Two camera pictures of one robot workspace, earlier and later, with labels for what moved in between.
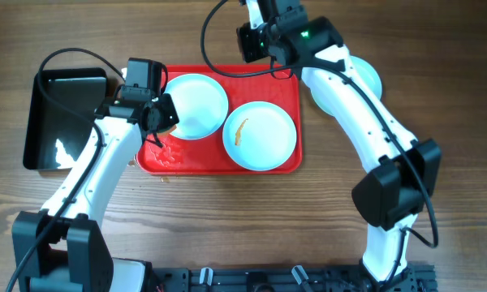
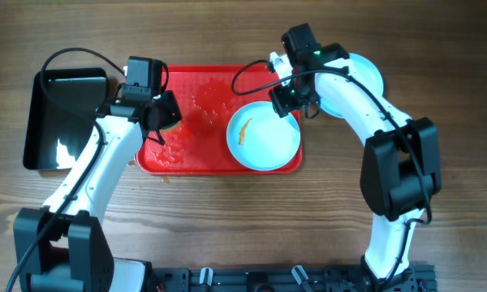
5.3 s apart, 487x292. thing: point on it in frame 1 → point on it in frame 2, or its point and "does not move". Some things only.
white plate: (259, 135) does not move
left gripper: (169, 115) does not move
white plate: (368, 70) does not move
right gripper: (246, 38) → (283, 105)
